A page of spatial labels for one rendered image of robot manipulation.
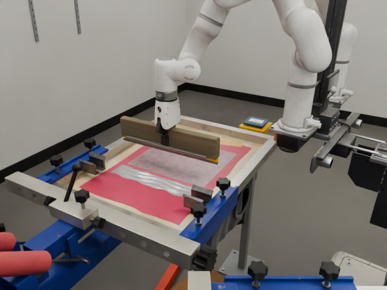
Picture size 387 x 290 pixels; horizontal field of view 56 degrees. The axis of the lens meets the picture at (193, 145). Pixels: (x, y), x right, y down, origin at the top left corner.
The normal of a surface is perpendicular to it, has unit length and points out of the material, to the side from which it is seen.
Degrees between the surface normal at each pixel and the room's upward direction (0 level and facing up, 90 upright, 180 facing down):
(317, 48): 89
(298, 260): 0
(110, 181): 0
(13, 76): 90
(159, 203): 0
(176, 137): 90
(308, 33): 91
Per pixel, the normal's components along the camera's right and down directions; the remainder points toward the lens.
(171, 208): 0.01, -0.90
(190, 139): -0.49, 0.38
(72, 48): 0.87, 0.23
